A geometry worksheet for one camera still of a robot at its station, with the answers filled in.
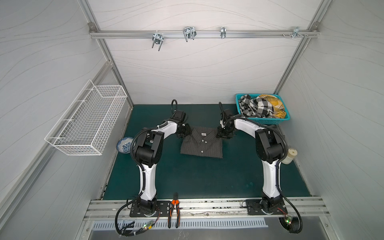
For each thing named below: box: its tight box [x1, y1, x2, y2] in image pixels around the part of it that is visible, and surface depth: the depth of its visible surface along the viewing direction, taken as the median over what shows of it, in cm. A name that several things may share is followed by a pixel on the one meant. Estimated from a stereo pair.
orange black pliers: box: [167, 192, 181, 229], surface depth 74 cm
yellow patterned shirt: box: [259, 94, 287, 119], surface depth 106 cm
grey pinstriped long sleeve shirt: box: [180, 126, 223, 159], surface depth 95 cm
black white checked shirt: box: [239, 94, 274, 118], surface depth 106 cm
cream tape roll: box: [282, 148, 298, 165], surface depth 85 cm
